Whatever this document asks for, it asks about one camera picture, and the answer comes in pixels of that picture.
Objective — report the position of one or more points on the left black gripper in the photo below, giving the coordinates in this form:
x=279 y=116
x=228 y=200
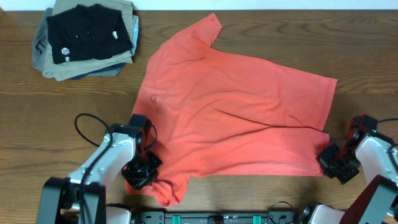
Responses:
x=144 y=179

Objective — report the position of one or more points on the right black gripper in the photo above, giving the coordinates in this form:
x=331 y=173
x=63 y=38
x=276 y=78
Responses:
x=331 y=160

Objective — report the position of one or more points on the red-orange t-shirt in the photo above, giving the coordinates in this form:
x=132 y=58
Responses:
x=218 y=113

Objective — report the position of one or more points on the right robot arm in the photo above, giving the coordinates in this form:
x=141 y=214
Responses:
x=376 y=154

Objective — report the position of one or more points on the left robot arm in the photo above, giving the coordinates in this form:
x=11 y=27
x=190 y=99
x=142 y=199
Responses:
x=81 y=196

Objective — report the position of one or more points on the folded light blue garment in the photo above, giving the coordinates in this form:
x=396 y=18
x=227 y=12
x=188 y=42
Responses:
x=135 y=33

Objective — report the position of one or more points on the folded grey garment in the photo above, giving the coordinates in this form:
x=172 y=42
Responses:
x=40 y=41

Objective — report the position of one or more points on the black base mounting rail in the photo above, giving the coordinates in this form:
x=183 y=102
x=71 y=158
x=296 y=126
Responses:
x=217 y=218

